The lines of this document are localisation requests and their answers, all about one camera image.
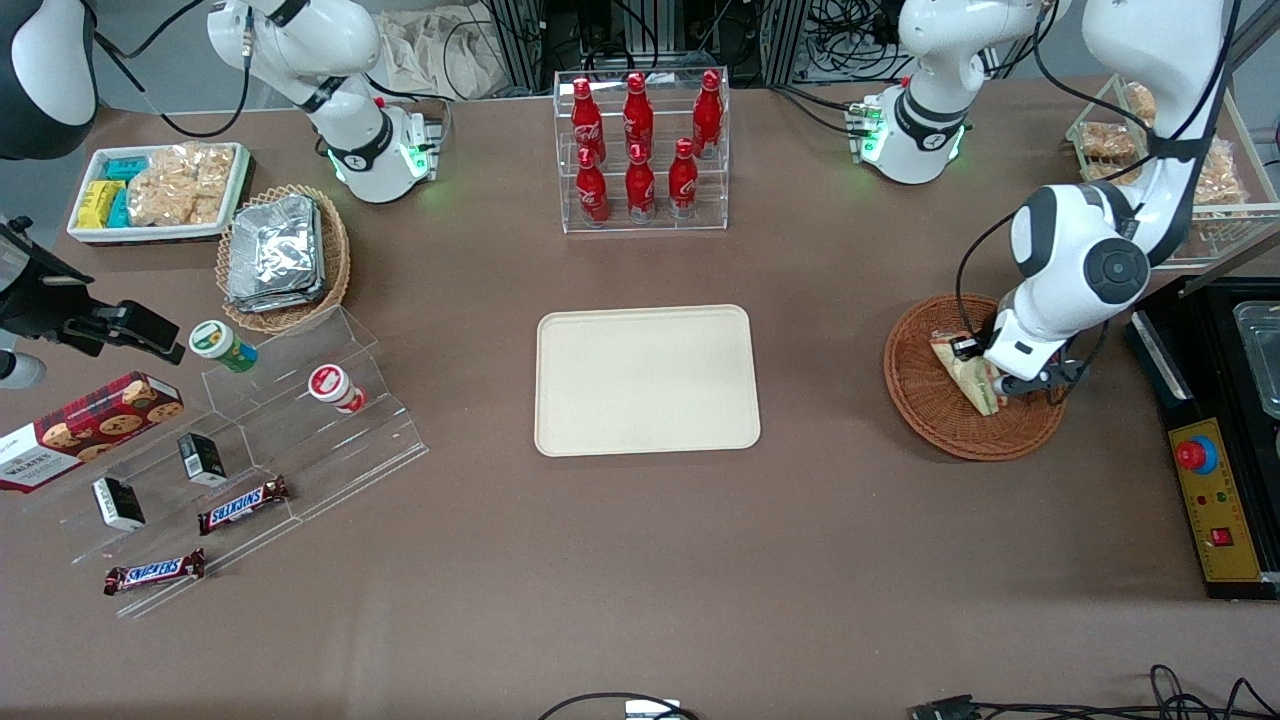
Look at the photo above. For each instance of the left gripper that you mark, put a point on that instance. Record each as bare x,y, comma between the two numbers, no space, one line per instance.
966,347

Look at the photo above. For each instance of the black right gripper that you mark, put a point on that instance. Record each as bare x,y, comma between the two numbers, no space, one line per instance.
45,309

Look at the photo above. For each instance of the triangle sandwich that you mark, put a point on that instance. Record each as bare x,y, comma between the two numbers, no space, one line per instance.
965,375

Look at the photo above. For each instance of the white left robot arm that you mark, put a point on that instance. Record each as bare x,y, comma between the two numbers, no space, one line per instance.
1060,240

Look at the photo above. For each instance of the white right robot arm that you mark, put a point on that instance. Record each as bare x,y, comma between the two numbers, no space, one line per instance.
340,60

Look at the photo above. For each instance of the round brown wicker basket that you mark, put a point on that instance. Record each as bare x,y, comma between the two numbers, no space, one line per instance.
970,430

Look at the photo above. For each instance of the light tan wicker basket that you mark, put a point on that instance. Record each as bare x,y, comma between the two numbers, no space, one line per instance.
335,260

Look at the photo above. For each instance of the cream plastic tray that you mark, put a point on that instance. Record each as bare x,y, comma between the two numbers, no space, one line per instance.
645,380

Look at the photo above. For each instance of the green lidded snack can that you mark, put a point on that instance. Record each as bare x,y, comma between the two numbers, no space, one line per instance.
222,345

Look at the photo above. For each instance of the red tartan cookie box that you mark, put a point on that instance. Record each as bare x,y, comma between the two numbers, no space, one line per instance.
90,430

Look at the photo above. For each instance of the teal snack packet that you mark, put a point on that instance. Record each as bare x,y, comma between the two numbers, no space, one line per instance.
127,168
119,212

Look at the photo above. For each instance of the yellow snack packets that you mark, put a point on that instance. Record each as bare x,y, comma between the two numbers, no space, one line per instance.
95,205

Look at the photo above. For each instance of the small black box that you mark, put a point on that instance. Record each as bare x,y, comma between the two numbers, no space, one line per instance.
202,460
118,503

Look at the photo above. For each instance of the clear bag of crackers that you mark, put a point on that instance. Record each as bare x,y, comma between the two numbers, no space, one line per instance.
180,185

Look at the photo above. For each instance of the silver foil packages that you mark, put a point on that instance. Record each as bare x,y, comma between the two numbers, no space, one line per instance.
275,255

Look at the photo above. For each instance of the black machine with yellow panel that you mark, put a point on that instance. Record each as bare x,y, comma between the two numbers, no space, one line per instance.
1180,400

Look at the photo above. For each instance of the white rectangular plastic bin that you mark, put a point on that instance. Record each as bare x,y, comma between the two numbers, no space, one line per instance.
240,175

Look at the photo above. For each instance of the red emergency stop button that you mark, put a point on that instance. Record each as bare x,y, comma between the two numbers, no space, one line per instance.
1193,455

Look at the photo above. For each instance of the red lidded snack can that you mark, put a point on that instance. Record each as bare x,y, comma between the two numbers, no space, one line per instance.
333,387

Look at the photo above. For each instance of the Snickers chocolate bar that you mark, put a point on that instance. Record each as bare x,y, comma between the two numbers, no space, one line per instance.
155,572
243,506

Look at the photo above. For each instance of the clear acrylic stepped stand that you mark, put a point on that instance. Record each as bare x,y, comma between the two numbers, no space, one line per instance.
330,460

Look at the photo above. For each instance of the clear container in machine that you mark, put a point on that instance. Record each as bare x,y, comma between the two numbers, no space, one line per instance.
1260,350

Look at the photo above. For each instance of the clear bag of fried snacks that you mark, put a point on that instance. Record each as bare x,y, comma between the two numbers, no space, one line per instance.
1105,142
1141,102
1222,172

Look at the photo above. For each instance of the red cola bottle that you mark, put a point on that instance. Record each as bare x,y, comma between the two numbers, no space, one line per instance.
683,180
587,120
638,115
592,190
640,185
708,115

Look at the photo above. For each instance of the clear acrylic bottle rack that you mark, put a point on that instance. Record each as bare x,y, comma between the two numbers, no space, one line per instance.
645,225

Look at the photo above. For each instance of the white cloth bag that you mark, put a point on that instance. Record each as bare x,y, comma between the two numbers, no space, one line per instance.
440,50

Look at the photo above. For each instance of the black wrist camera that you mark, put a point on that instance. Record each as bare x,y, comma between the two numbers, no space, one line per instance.
1065,377

